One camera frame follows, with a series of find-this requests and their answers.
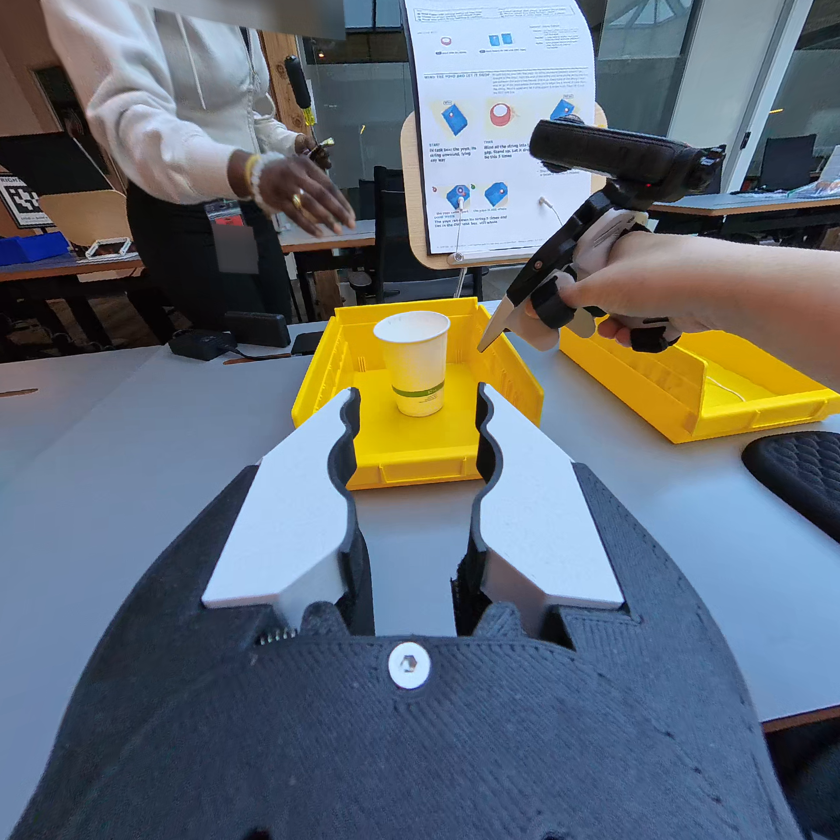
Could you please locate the office desk with black legs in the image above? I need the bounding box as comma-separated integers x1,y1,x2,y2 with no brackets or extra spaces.
0,252,173,349

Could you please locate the yellow plastic bin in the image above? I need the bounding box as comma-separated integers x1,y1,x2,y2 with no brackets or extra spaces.
558,325,840,445
290,297,545,492

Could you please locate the black and yellow screwdriver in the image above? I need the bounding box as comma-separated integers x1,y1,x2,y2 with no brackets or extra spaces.
283,56,336,166

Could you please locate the black power adapter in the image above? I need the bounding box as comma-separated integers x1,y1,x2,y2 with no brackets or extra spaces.
168,328,239,362

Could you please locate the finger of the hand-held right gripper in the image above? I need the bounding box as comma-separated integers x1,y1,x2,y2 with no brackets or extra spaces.
477,295,560,354

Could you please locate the wooden sheet board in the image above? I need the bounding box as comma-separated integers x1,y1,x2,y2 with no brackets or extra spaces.
400,101,609,271

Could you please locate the black textured pad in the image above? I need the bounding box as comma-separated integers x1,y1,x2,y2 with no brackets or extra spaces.
742,430,840,545

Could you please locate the person's right hand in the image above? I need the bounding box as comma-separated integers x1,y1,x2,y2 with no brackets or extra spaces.
558,231,715,347

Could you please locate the white paper sheet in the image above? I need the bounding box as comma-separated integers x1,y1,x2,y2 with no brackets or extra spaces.
402,0,597,256

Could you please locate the black and white marker sign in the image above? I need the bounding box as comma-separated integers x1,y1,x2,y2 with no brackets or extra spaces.
0,172,55,230

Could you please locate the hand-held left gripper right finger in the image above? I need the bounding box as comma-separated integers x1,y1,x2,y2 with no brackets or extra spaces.
451,382,626,639

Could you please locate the long office desk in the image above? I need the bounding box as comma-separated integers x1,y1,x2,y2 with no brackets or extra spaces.
279,220,377,322

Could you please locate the blue plastic bin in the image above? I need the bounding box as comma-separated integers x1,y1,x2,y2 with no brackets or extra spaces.
0,231,72,267

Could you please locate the person's right forearm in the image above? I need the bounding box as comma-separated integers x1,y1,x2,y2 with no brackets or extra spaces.
705,233,840,396

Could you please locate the light wooden panel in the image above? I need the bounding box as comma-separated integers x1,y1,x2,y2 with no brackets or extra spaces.
38,190,130,248

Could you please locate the white paper cup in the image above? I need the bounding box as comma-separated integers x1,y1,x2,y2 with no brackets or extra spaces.
373,310,452,418

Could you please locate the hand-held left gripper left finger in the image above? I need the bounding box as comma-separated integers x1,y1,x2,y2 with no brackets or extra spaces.
201,387,375,631

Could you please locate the white top office desk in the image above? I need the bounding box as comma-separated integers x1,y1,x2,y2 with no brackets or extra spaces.
646,189,840,245

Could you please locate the black rectangular box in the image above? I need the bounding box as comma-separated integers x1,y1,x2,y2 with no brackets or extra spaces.
223,311,292,349

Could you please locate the black office chair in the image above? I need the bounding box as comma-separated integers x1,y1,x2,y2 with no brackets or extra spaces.
758,134,819,195
348,166,490,307

